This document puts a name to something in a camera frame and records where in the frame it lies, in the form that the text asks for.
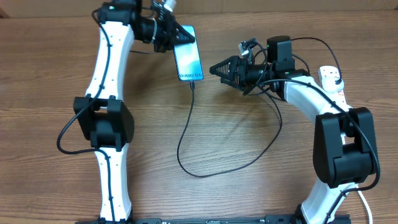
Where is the black USB charging cable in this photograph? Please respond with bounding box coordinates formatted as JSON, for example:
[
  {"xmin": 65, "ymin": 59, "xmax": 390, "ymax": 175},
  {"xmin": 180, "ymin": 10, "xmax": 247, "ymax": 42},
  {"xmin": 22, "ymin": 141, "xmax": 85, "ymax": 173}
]
[{"xmin": 176, "ymin": 37, "xmax": 343, "ymax": 179}]

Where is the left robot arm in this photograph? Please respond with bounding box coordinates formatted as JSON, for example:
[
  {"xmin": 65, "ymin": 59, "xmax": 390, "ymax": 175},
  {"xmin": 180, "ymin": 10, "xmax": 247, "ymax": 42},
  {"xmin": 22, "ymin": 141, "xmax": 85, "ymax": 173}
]
[{"xmin": 73, "ymin": 1, "xmax": 195, "ymax": 223}]

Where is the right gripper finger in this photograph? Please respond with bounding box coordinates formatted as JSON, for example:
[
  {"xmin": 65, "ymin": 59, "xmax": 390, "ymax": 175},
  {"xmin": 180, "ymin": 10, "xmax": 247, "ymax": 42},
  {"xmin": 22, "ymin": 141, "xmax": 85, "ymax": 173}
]
[
  {"xmin": 220, "ymin": 76, "xmax": 246, "ymax": 91},
  {"xmin": 209, "ymin": 55, "xmax": 241, "ymax": 78}
]

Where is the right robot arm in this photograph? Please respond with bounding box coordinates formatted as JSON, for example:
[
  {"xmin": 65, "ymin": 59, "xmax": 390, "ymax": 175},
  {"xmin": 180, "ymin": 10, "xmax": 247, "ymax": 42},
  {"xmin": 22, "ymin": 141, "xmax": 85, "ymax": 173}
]
[{"xmin": 210, "ymin": 35, "xmax": 381, "ymax": 223}]

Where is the blue-screen smartphone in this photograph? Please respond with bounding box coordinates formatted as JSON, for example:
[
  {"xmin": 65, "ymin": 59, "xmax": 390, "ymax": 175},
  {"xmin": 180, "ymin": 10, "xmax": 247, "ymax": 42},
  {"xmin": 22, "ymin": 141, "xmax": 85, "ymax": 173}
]
[{"xmin": 174, "ymin": 40, "xmax": 203, "ymax": 82}]

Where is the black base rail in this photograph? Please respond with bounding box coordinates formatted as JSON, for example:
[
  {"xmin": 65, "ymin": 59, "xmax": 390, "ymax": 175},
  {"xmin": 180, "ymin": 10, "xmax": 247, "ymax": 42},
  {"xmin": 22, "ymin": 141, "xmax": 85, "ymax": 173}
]
[{"xmin": 75, "ymin": 215, "xmax": 352, "ymax": 224}]

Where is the white power strip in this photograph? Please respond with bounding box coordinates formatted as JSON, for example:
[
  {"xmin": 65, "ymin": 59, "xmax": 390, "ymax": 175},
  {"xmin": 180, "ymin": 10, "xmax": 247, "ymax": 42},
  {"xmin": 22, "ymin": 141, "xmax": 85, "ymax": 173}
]
[{"xmin": 318, "ymin": 65, "xmax": 346, "ymax": 104}]

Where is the white USB wall charger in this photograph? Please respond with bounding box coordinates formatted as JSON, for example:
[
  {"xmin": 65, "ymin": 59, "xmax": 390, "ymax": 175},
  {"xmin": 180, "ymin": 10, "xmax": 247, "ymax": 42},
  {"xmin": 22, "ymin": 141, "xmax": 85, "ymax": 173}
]
[{"xmin": 321, "ymin": 77, "xmax": 345, "ymax": 93}]

